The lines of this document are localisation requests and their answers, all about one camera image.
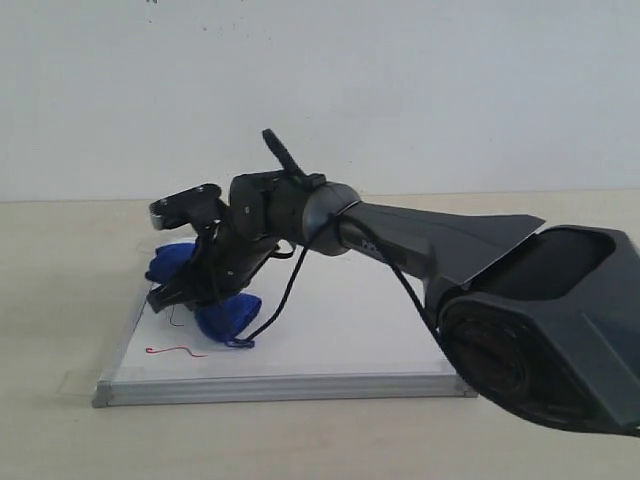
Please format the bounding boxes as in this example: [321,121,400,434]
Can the blue cloth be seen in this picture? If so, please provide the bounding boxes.
[146,238,262,349]

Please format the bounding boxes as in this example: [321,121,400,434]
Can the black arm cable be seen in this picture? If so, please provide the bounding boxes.
[225,128,471,391]

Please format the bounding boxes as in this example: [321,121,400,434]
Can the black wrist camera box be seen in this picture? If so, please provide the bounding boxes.
[148,183,226,231]

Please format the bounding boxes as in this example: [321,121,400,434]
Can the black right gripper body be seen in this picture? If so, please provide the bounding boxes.
[187,215,279,305]

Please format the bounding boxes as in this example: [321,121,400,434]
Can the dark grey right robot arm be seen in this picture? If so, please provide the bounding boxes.
[148,169,639,437]

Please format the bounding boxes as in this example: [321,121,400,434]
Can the white whiteboard with silver frame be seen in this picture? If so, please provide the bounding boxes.
[92,252,471,408]

